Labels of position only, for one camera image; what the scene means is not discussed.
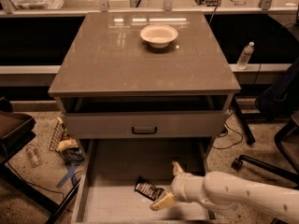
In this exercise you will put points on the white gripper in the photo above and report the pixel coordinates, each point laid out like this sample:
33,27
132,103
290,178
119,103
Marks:
182,187

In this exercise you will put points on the chocolate rxbar black wrapper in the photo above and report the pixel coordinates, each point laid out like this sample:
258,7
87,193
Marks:
148,190

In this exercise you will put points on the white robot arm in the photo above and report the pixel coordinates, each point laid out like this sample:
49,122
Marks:
222,193

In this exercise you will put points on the open middle drawer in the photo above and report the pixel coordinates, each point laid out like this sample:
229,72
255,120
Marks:
107,193

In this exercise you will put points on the closed upper drawer front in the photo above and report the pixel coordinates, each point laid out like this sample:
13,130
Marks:
119,125

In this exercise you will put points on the grey cabinet with counter top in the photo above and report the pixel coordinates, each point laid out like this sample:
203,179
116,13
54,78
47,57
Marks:
111,69

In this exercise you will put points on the blue tape cross on floor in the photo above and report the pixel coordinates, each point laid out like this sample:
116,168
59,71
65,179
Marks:
71,173

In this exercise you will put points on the black office chair right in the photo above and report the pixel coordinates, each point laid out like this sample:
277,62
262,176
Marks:
281,100

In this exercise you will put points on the plastic bottle on floor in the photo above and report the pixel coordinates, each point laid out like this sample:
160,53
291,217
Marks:
33,155

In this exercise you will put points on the white paper bowl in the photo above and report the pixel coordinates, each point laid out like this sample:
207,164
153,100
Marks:
159,36

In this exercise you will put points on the clear plastic water bottle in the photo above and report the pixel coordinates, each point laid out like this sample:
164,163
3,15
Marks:
245,56

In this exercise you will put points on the black chair left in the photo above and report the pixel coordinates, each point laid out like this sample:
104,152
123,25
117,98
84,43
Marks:
16,132

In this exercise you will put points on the black drawer handle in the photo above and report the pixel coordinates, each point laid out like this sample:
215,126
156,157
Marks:
144,130

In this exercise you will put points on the wire basket with snacks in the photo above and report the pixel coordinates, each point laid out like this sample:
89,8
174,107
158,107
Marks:
63,145

